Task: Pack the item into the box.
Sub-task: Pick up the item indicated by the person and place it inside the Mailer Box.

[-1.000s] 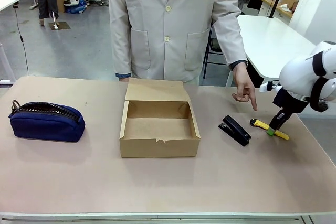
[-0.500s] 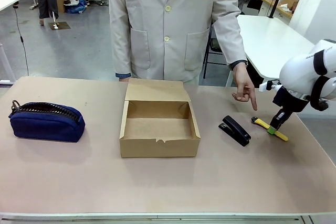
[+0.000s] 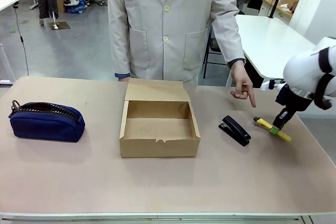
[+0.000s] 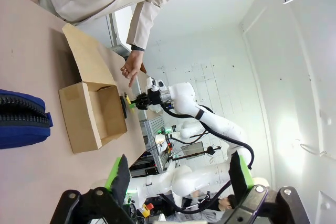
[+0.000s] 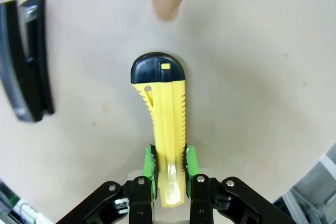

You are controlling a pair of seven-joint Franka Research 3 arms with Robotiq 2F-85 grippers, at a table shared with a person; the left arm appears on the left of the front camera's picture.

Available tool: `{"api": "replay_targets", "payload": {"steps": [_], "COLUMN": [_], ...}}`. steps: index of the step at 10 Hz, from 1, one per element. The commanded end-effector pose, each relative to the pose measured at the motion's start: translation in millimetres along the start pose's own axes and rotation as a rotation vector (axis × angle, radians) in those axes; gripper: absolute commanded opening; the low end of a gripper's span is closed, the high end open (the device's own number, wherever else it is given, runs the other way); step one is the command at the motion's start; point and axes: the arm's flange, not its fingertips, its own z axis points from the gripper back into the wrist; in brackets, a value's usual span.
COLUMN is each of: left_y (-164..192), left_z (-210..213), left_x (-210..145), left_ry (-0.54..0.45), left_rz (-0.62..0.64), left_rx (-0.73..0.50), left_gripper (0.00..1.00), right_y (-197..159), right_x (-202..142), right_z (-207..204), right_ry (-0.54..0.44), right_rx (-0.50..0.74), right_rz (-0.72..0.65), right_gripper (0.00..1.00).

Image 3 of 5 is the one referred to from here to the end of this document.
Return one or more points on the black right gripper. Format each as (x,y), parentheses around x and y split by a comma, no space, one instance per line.
(292,99)

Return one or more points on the brown cardboard box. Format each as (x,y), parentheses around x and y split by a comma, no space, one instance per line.
(157,142)

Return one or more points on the person's right forearm beige sleeve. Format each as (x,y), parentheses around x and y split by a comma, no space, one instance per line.
(119,43)

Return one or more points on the person's left forearm beige sleeve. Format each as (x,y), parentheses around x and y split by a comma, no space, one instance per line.
(228,37)

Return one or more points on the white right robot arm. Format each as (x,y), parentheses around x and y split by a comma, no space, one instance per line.
(302,69)

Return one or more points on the person's left hand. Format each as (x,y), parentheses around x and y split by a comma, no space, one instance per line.
(242,79)

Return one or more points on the black stapler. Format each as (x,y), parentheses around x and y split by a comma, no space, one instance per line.
(236,130)

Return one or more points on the large white table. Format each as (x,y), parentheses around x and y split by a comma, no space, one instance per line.
(267,37)

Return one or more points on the black chair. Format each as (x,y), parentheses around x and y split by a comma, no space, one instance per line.
(212,48)

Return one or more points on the wooden workbench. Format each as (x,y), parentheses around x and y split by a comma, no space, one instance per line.
(278,7)

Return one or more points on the person in beige lab coat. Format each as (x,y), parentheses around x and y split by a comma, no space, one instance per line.
(162,24)

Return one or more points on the blue plastic bag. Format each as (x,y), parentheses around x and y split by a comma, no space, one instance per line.
(77,6)

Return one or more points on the navy blue zipper pouch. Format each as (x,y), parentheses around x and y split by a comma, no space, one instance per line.
(44,127)

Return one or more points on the brown floor mat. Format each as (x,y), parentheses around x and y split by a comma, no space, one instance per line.
(60,25)

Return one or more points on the white table leg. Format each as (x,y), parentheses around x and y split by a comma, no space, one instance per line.
(6,64)

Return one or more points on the small white table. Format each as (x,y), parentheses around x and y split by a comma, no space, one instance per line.
(8,1)

